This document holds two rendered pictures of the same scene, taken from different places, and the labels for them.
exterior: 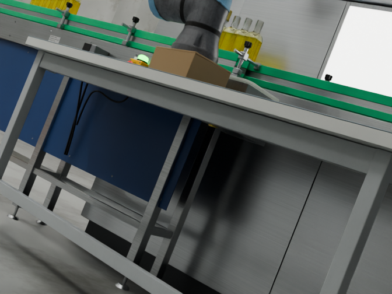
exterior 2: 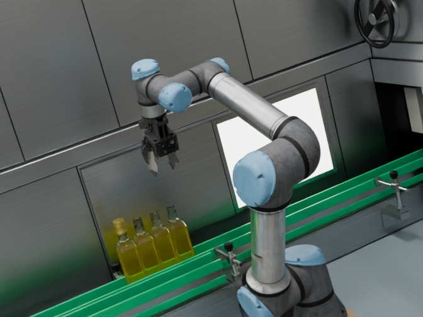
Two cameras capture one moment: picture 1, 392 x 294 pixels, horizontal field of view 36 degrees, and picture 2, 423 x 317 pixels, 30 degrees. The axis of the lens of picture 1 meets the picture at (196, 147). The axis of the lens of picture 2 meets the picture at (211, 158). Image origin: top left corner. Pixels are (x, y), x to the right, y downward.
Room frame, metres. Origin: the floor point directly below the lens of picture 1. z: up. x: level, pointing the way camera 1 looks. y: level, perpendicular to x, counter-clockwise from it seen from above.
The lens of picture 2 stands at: (1.01, 1.89, 1.94)
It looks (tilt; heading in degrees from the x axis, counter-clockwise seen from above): 16 degrees down; 301
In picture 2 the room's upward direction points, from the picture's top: 15 degrees counter-clockwise
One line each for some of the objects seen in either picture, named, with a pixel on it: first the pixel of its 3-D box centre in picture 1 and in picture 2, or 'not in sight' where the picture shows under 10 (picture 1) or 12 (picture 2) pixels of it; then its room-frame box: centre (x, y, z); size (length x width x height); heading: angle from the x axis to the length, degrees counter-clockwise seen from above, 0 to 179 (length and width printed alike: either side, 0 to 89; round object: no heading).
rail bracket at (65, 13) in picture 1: (60, 14); not in sight; (2.82, 0.81, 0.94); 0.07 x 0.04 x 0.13; 142
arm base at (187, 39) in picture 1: (198, 43); (316, 306); (1.87, 0.11, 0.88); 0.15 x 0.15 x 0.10
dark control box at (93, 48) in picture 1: (93, 56); not in sight; (2.59, 0.55, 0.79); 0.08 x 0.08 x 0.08; 52
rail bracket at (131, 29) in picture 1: (126, 30); not in sight; (2.54, 0.45, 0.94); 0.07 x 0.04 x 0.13; 142
